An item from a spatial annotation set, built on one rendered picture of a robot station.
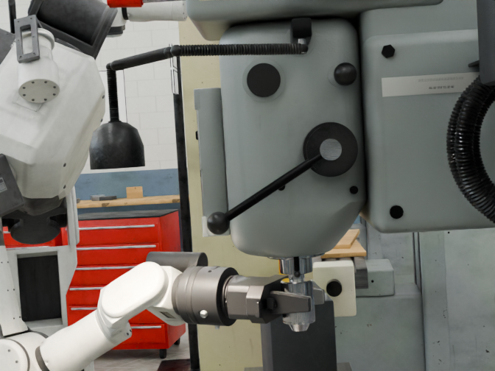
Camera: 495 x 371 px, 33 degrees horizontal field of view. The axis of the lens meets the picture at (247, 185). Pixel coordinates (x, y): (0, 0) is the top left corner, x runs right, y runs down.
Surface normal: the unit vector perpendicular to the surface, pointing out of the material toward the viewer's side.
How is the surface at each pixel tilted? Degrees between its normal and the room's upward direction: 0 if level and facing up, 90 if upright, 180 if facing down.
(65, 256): 81
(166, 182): 90
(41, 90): 148
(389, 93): 90
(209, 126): 90
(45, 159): 113
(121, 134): 72
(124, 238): 90
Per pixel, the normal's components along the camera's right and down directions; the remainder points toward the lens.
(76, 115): 0.79, -0.09
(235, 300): -0.43, 0.07
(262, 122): -0.13, 0.06
